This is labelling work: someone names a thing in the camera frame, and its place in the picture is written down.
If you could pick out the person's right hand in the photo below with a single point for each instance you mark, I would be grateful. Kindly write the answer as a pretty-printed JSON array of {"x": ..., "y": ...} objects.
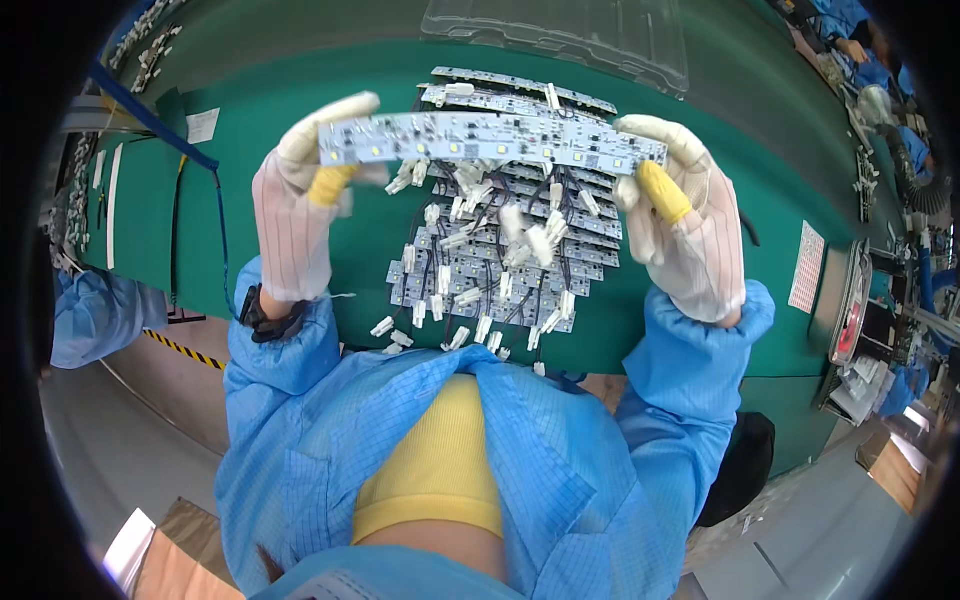
[{"x": 694, "y": 240}]

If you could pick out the person's left hand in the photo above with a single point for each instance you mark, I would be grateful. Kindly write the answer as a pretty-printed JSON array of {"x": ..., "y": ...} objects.
[{"x": 292, "y": 217}]

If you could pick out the white LED strip circuit board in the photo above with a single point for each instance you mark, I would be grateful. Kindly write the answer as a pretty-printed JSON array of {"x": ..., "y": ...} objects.
[{"x": 487, "y": 142}]

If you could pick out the black wrist band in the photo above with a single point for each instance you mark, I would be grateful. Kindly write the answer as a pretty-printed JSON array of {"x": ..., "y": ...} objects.
[{"x": 268, "y": 321}]

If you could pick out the white paper note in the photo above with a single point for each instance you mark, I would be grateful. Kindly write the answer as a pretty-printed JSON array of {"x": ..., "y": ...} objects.
[{"x": 202, "y": 125}]

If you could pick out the grey tray with red part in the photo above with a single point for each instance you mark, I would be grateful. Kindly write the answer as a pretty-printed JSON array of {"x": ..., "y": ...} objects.
[{"x": 851, "y": 304}]

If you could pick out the green table mat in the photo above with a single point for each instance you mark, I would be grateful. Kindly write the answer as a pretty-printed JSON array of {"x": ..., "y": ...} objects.
[{"x": 465, "y": 217}]

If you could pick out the blue bar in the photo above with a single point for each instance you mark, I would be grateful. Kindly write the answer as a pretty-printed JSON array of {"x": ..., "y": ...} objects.
[{"x": 150, "y": 116}]

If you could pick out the white plastic strip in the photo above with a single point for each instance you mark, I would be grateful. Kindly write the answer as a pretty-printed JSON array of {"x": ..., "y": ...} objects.
[{"x": 114, "y": 206}]

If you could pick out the pile of LED circuit boards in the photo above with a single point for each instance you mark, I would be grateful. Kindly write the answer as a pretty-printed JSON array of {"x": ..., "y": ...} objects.
[{"x": 499, "y": 240}]

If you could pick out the row of white connectors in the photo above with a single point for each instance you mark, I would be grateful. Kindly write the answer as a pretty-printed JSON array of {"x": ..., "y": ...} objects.
[{"x": 146, "y": 45}]

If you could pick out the black chair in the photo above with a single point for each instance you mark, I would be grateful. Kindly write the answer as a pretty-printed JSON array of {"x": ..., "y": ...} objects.
[{"x": 739, "y": 469}]

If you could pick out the clear plastic tray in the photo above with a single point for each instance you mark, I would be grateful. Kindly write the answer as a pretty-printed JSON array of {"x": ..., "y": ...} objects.
[{"x": 559, "y": 37}]

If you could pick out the person's body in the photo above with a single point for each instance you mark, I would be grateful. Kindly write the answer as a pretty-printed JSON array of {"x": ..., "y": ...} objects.
[{"x": 450, "y": 487}]

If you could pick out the cardboard box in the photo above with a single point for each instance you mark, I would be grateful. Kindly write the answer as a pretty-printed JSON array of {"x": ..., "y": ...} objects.
[{"x": 180, "y": 559}]

